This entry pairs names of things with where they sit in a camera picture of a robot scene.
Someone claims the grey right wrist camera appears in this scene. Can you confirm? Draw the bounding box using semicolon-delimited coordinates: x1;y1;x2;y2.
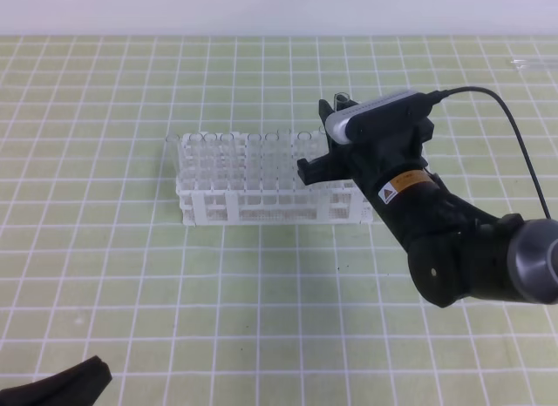
324;91;433;145

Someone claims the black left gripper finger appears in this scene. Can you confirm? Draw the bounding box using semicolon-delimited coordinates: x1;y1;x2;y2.
1;355;112;406

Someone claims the test tube in rack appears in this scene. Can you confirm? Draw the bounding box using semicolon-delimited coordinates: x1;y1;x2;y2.
293;132;313;160
316;126;329;157

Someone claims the black right camera cable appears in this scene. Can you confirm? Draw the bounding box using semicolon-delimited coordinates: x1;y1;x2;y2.
426;86;553;220

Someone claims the green checkered tablecloth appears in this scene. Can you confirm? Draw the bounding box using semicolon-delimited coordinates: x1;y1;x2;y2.
1;36;557;405

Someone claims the clear glass test tube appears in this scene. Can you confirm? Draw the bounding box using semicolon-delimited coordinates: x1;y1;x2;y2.
334;92;352;112

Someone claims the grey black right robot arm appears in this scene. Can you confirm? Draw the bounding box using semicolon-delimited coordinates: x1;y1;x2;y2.
297;91;557;308

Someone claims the clear spare glass tube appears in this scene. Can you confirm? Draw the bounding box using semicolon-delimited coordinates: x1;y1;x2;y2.
511;58;558;71

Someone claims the white plastic test tube rack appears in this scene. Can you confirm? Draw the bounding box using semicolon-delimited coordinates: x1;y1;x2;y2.
166;129;373;226

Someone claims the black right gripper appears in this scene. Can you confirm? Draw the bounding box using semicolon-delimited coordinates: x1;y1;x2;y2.
297;114;434;201

